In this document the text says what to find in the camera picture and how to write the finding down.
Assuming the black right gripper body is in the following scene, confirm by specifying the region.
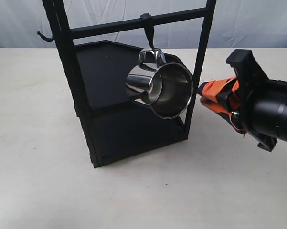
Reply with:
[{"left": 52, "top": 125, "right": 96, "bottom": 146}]
[{"left": 220, "top": 49, "right": 287, "bottom": 152}]

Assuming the stainless steel mug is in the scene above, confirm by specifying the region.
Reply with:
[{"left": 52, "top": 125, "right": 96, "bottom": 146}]
[{"left": 125, "top": 48, "right": 194, "bottom": 120}]

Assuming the black metal rack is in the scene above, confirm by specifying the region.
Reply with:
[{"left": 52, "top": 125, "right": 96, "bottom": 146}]
[{"left": 43, "top": 0, "right": 216, "bottom": 168}]

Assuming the white backdrop cloth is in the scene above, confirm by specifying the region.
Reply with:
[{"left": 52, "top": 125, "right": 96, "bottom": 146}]
[{"left": 0, "top": 0, "right": 287, "bottom": 49}]

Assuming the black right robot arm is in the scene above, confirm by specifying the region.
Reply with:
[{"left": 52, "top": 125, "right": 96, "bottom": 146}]
[{"left": 197, "top": 49, "right": 287, "bottom": 152}]

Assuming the black hook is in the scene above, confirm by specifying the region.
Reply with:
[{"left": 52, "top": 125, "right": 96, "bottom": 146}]
[{"left": 140, "top": 13, "right": 155, "bottom": 50}]

